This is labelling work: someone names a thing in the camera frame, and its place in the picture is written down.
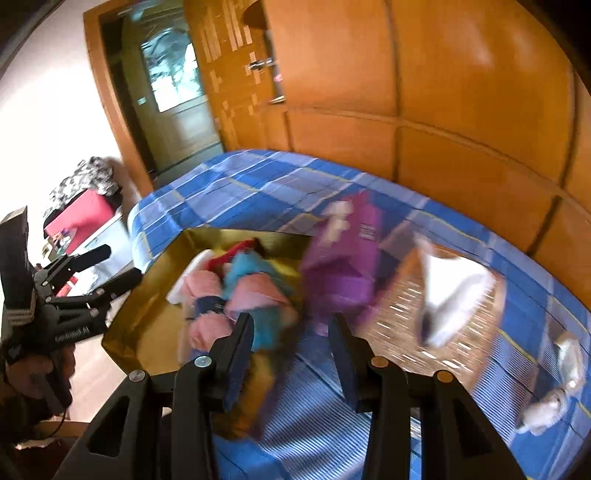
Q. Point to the person's left hand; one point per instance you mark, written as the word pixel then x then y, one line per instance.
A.
pixel 27 376

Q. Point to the white tissue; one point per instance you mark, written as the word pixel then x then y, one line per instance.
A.
pixel 452 286

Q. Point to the gold box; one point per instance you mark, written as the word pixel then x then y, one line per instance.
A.
pixel 152 323

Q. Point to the wooden wardrobe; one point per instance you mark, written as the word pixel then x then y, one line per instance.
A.
pixel 461 92

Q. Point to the purple box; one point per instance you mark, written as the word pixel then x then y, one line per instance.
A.
pixel 341 277

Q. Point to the small white cloth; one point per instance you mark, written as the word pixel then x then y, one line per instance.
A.
pixel 187 277

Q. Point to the pink fuzzy socks navy band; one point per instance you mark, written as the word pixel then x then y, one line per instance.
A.
pixel 207 332

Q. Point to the red soft cloth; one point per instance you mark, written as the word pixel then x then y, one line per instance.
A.
pixel 221 263

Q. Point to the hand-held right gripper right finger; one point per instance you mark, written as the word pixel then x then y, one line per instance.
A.
pixel 346 369

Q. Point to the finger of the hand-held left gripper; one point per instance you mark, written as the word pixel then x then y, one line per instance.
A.
pixel 106 288
pixel 69 265

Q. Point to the black and white patterned cloth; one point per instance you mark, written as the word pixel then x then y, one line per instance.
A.
pixel 87 177

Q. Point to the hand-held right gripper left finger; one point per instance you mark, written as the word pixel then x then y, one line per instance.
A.
pixel 238 364

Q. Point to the teal and pink fuzzy socks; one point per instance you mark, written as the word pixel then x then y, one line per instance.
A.
pixel 258 300

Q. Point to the door with glass pane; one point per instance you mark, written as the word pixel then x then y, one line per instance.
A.
pixel 184 129

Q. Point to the woven tissue box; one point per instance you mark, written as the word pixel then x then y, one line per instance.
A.
pixel 401 314

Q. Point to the white cloth with dark trim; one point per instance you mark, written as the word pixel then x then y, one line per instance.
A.
pixel 570 364

